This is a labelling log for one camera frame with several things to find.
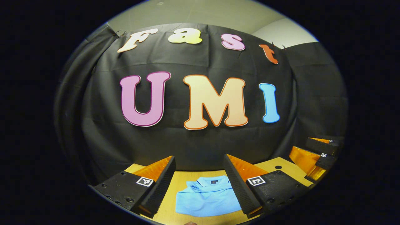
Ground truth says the light blue T-shirt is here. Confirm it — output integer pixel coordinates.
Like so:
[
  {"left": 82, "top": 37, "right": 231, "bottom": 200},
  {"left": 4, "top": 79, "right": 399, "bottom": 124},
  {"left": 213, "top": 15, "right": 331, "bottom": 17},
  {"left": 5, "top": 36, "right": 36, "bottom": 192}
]
[{"left": 175, "top": 175, "right": 242, "bottom": 218}]

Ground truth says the black backdrop cloth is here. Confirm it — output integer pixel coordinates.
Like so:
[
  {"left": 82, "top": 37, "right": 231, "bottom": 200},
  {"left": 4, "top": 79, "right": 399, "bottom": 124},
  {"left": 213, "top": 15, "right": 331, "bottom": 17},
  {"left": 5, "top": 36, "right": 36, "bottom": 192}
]
[{"left": 54, "top": 22, "right": 349, "bottom": 185}]

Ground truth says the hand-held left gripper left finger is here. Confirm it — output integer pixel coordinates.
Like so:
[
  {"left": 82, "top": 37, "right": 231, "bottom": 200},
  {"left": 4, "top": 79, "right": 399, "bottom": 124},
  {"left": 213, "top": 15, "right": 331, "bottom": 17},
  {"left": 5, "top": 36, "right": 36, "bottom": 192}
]
[{"left": 93, "top": 156, "right": 176, "bottom": 218}]

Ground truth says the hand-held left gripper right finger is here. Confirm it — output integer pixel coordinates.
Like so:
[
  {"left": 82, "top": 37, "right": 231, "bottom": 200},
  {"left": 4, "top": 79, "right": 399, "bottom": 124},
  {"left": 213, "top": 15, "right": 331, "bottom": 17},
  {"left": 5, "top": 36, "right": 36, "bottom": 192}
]
[{"left": 223, "top": 154, "right": 313, "bottom": 218}]

